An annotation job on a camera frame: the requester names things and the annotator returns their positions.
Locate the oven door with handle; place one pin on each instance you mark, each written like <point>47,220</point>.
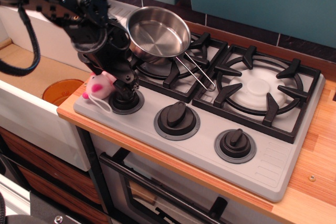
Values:
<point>116,162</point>

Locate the black right burner grate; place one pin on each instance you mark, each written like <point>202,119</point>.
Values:
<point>268,94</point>

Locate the black left stove knob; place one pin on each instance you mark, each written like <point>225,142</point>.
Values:
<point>125,107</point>

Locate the wooden drawer cabinet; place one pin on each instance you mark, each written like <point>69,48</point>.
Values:
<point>51,178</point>

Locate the black stove knob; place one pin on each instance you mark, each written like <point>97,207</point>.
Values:
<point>125,107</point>
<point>177,122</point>
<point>235,146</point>

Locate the stainless steel pan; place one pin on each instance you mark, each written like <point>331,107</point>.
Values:
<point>158,35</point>

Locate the grey toy stove top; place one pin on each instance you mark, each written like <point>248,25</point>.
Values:
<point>267,174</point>

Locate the black middle stove knob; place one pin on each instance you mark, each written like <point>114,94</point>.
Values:
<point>177,122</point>

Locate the black left burner grate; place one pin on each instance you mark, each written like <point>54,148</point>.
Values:
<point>182,77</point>

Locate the orange sink drain plate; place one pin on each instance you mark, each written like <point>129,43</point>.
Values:
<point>59,91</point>

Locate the white toy sink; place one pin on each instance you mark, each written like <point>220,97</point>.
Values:
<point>23,111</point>

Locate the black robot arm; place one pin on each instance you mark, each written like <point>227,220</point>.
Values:
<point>80,19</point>

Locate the black burner grate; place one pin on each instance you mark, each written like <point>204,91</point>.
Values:
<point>268,94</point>
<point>182,77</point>

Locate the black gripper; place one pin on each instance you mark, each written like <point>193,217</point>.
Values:
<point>107,53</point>

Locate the pink stuffed pig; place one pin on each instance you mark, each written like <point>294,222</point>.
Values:
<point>98,88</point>

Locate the black right stove knob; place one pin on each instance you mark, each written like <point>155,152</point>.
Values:
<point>235,146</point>

